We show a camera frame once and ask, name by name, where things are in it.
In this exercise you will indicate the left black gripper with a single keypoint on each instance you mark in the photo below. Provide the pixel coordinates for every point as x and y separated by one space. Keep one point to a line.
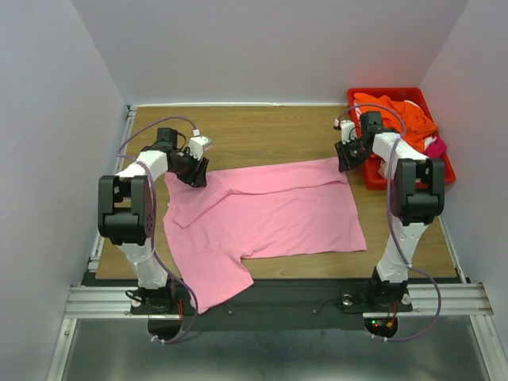
196 178

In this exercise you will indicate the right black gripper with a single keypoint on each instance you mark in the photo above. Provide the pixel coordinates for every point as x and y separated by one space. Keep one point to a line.
344 161

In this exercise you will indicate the light pink t shirt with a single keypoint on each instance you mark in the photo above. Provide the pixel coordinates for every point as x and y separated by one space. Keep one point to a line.
257 212

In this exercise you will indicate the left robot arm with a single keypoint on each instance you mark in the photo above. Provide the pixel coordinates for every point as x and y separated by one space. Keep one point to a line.
127 209

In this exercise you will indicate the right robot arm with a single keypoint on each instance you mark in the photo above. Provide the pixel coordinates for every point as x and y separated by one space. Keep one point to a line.
415 197

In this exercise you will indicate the red plastic bin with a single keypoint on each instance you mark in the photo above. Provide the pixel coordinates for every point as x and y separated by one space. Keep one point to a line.
372 179

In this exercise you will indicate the orange t shirt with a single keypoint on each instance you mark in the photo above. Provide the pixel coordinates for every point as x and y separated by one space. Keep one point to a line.
419 128

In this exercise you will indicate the magenta t shirt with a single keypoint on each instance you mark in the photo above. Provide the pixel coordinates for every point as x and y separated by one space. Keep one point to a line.
435 147

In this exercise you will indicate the silver round knob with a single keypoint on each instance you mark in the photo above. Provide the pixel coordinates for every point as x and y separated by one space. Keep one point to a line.
347 300

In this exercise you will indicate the small circuit board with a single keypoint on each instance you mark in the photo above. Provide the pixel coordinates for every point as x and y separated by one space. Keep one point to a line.
384 323

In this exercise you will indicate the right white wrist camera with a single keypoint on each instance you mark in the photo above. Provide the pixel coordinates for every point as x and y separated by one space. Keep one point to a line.
347 129

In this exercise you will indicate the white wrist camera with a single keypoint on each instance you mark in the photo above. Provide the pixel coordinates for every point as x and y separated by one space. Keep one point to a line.
347 129
198 146

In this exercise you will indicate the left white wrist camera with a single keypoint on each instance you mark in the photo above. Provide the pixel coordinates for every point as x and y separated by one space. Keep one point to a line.
198 146

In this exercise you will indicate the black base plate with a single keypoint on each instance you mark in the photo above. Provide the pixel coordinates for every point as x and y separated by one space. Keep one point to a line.
271 305

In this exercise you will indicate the aluminium frame rail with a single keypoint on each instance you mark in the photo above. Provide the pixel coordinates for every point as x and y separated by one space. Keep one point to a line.
459 299

